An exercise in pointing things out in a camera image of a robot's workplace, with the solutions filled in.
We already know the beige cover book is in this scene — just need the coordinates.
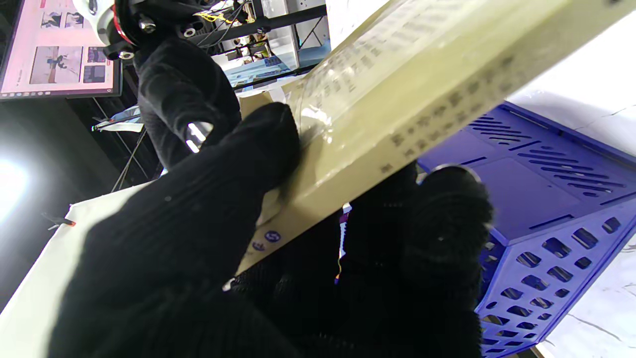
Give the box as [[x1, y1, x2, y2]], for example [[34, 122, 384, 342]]
[[234, 0, 636, 276]]

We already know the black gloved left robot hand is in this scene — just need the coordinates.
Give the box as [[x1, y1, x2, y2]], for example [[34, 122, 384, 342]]
[[47, 102, 495, 358]]

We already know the black metal frame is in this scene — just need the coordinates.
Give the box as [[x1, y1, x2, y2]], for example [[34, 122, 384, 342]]
[[191, 0, 329, 48]]

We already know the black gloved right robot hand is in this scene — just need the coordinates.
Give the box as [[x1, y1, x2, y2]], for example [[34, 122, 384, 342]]
[[133, 36, 242, 171]]

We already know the computer monitor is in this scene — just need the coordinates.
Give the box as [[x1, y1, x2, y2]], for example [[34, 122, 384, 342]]
[[0, 0, 123, 101]]

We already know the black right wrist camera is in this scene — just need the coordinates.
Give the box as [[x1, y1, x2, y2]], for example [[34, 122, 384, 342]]
[[113, 0, 227, 50]]

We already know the blue plastic file holder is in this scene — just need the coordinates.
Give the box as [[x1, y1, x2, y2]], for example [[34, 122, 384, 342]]
[[416, 101, 636, 358]]

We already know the red and black clamp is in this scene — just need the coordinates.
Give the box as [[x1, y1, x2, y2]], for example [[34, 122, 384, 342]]
[[42, 212, 77, 231]]

